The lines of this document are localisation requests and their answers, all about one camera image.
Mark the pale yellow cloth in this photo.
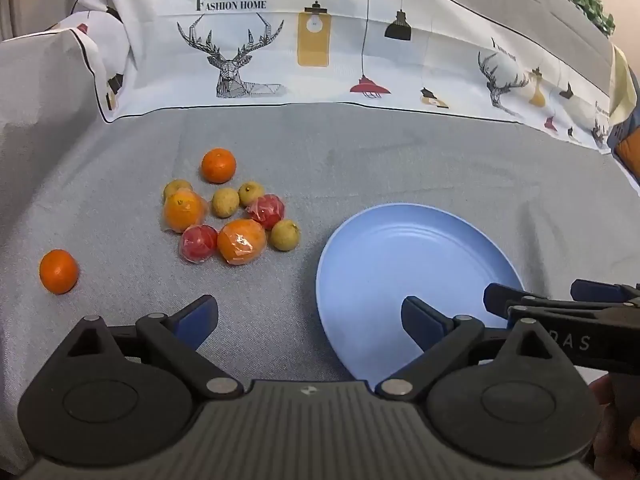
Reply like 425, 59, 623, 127
610, 45, 639, 123

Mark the tan longan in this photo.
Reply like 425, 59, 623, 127
238, 181, 266, 208
270, 219, 301, 252
211, 187, 240, 219
163, 179, 194, 205

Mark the person's right hand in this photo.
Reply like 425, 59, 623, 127
589, 375, 640, 480

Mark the orange cloth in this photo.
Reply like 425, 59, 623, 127
614, 125, 640, 186

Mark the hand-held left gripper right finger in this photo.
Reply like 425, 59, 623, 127
375, 296, 566, 402

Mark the blue plate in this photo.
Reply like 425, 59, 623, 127
315, 202, 527, 392

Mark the grey curtain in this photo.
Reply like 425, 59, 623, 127
0, 0, 76, 41

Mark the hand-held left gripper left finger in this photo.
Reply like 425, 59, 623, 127
65, 295, 245, 402

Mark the plastic-wrapped red tomato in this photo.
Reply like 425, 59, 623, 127
245, 193, 286, 231
179, 224, 219, 264

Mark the bare orange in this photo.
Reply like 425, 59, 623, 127
39, 249, 80, 295
201, 148, 237, 184

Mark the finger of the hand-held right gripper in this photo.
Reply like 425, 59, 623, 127
483, 283, 640, 328
571, 280, 640, 306

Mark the plastic-wrapped orange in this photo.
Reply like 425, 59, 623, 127
161, 191, 208, 234
216, 218, 267, 267

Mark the grey cloth with deer print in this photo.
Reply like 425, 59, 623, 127
0, 0, 640, 411

